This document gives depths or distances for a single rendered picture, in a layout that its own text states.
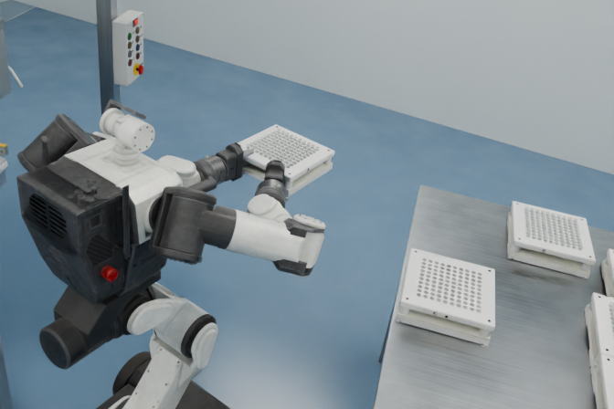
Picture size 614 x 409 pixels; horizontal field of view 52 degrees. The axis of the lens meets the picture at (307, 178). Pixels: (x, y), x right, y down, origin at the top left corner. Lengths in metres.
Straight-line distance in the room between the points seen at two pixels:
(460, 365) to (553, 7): 3.31
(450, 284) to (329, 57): 3.49
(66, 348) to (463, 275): 1.05
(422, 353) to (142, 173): 0.82
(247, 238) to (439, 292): 0.62
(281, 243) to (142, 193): 0.32
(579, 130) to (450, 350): 3.35
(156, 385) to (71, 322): 0.53
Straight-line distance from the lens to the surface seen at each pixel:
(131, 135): 1.38
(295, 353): 2.76
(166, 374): 2.05
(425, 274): 1.77
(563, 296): 2.01
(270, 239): 1.35
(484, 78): 4.78
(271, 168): 1.81
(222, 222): 1.33
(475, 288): 1.79
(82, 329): 1.59
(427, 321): 1.70
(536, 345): 1.81
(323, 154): 1.99
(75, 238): 1.35
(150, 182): 1.40
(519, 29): 4.66
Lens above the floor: 2.01
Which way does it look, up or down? 31 degrees down
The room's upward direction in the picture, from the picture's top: 9 degrees clockwise
